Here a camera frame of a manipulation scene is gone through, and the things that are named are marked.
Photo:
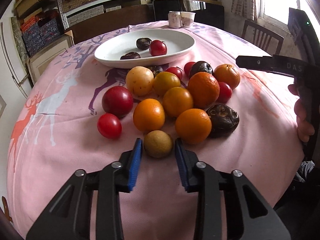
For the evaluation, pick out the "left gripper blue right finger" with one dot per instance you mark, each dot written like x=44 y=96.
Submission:
x=226 y=195

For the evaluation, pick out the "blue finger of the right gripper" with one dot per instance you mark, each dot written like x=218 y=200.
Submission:
x=256 y=63

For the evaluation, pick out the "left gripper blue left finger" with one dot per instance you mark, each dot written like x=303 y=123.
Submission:
x=68 y=214

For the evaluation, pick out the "large mandarin orange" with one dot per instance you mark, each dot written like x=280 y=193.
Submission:
x=204 y=89

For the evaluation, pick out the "dark purple fruit back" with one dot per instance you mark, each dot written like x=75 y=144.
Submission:
x=200 y=66

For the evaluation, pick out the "large wrinkled dark fruit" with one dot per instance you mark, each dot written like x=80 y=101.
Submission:
x=224 y=120

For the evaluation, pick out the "small red tomato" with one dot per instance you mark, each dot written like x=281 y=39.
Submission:
x=109 y=126

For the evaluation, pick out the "small brown round fruit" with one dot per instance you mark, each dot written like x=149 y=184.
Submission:
x=158 y=144

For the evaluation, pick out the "pale yellow round fruit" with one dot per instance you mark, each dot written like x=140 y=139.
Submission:
x=139 y=81

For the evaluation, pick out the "large red plum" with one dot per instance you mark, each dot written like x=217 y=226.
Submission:
x=117 y=101

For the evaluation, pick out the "yellow-green orange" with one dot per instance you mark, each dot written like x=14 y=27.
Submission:
x=165 y=81

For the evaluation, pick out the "person's right hand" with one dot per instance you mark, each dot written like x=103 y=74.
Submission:
x=304 y=129

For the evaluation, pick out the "wooden chair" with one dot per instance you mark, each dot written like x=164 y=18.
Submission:
x=262 y=36

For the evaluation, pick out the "white paper cup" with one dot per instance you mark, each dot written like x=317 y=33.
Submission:
x=187 y=19

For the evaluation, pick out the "pink drink can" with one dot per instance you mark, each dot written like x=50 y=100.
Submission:
x=174 y=19

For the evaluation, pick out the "red plum in plate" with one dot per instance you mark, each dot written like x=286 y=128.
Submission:
x=157 y=48

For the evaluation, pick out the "dark cabinet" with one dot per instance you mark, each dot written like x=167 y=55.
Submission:
x=206 y=13

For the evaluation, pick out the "dark plum in plate back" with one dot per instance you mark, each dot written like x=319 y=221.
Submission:
x=143 y=43

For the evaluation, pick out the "dark plum in plate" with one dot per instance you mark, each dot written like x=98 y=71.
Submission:
x=143 y=43
x=130 y=55

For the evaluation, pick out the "dark plum in plate front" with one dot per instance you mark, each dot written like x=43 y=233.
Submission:
x=130 y=55

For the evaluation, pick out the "white oval plate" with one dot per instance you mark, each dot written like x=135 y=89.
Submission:
x=179 y=44

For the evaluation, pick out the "framed picture leaning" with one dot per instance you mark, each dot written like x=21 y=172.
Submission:
x=38 y=63

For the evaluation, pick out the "stack of blue patterned boxes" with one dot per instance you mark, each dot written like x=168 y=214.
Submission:
x=39 y=35

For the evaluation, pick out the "window with frame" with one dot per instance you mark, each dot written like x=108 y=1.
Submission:
x=276 y=12

